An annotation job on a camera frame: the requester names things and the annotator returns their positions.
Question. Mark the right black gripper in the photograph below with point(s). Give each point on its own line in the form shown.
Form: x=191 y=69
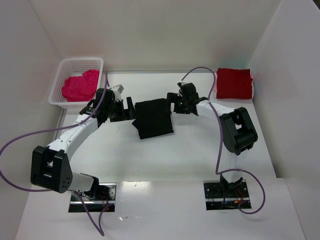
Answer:
x=178 y=104

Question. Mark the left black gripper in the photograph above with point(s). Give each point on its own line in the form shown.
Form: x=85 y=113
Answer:
x=122 y=110

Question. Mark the black t shirt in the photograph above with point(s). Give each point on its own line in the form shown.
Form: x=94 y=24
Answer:
x=152 y=118

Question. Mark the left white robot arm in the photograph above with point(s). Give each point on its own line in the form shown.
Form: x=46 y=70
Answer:
x=50 y=167

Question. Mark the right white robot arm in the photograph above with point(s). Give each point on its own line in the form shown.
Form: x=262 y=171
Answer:
x=236 y=129

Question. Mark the magenta t shirt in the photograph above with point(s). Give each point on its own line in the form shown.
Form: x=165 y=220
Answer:
x=81 y=88

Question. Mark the white plastic basket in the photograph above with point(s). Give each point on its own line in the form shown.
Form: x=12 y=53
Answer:
x=72 y=67

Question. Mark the folded red t shirt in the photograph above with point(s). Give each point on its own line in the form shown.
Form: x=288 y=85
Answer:
x=234 y=84

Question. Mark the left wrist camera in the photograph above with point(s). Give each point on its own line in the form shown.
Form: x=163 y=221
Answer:
x=117 y=90

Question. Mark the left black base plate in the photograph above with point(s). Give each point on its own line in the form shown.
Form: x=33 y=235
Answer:
x=95 y=202

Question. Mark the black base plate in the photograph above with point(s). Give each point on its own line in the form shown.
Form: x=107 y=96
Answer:
x=95 y=202
x=217 y=199

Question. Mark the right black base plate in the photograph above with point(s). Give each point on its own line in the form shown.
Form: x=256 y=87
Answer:
x=217 y=199

